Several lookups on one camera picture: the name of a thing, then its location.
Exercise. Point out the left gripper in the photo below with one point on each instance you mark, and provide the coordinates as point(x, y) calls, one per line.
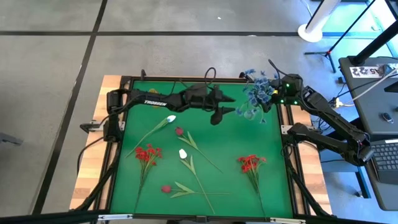
point(202, 98)

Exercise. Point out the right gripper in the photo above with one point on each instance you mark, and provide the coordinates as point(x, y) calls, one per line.
point(290, 91)

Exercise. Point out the dark red tulip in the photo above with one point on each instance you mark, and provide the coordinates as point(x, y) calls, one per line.
point(166, 188)
point(179, 131)

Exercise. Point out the white tulip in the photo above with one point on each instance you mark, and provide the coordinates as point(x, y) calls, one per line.
point(183, 153)
point(171, 118)

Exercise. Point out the red flower bunch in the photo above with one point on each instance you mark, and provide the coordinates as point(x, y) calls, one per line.
point(146, 155)
point(250, 163)

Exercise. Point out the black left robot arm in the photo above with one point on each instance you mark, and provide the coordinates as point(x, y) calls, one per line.
point(149, 99)

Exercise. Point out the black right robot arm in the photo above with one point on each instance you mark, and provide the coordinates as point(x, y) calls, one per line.
point(326, 141)

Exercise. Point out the clear glass vase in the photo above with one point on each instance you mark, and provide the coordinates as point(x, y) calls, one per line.
point(249, 115)

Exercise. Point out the black tripod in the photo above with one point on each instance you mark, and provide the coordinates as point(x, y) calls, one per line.
point(328, 53)

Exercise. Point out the white stand base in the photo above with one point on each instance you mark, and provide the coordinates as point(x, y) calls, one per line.
point(309, 32)

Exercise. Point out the white paper label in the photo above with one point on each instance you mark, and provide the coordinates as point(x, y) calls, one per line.
point(363, 71)

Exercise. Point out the grey desk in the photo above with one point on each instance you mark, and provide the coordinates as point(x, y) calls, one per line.
point(367, 102)

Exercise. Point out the black pole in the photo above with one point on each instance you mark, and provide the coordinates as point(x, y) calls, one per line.
point(376, 43)

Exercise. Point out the black key fob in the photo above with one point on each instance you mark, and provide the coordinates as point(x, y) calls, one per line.
point(387, 117)

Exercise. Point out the laptop keyboard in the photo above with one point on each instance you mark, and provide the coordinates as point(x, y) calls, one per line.
point(385, 155)

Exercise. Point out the black clamp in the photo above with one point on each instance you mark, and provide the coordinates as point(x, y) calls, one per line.
point(93, 126)

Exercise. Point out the wooden table board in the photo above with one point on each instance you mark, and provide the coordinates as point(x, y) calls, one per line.
point(93, 174)

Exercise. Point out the silver metal bracket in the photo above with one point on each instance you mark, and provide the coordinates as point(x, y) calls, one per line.
point(287, 220)
point(115, 216)

